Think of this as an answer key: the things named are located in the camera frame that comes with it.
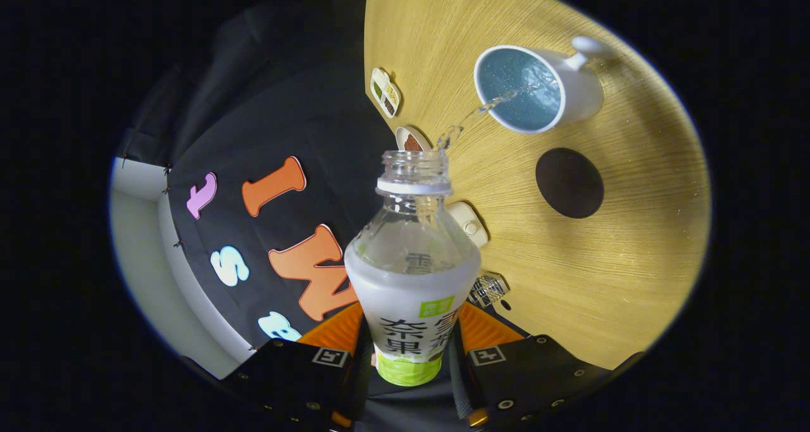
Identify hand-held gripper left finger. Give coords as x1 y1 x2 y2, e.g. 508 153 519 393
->
221 302 369 429

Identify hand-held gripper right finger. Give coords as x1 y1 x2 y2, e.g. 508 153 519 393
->
457 301 611 428

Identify clear plastic juice bottle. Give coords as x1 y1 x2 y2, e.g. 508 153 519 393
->
344 149 482 387

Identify dark round coaster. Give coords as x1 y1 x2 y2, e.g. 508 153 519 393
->
535 147 604 219

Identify white cup with blue inside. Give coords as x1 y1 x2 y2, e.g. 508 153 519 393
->
474 36 611 134

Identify wooden table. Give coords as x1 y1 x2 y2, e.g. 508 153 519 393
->
364 0 711 371

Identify cream toaster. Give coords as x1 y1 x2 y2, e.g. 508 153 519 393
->
446 202 489 248

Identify round plate with red food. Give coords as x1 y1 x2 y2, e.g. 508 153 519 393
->
396 127 433 152

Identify white divided seed dish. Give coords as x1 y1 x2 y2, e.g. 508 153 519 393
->
370 67 402 118

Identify wire mesh holder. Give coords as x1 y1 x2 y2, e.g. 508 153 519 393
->
468 271 510 307

